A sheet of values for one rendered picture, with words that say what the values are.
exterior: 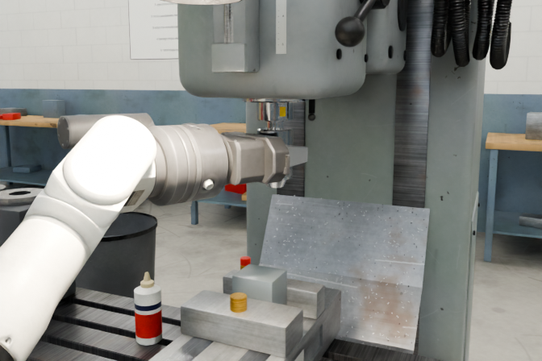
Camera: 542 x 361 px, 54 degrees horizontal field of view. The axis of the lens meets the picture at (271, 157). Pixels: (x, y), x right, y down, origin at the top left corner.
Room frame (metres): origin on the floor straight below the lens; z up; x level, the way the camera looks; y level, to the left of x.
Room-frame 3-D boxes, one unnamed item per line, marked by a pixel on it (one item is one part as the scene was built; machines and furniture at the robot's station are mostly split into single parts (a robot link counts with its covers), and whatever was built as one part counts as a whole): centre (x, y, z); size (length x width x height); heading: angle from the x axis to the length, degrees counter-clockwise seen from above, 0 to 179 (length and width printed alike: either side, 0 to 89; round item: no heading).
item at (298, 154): (0.66, -0.03, 1.24); 0.06 x 0.02 x 0.03; 132
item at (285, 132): (0.69, -0.01, 1.26); 0.05 x 0.05 x 0.01
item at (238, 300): (0.64, 0.04, 1.05); 0.02 x 0.02 x 0.02
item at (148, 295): (0.77, 0.19, 0.99); 0.04 x 0.04 x 0.11
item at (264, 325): (0.64, 0.04, 1.02); 0.15 x 0.06 x 0.04; 66
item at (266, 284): (0.70, 0.02, 1.04); 0.06 x 0.05 x 0.06; 66
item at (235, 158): (0.63, 0.06, 1.23); 0.13 x 0.12 x 0.10; 42
